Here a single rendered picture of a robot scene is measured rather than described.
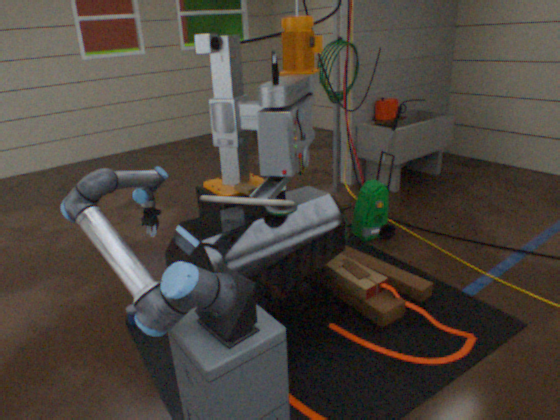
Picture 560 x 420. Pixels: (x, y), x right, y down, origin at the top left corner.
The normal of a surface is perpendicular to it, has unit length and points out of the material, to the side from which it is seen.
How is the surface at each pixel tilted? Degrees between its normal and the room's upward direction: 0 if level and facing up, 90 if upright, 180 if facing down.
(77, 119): 90
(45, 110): 90
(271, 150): 90
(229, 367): 90
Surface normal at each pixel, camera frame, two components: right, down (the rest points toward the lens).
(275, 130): -0.33, 0.37
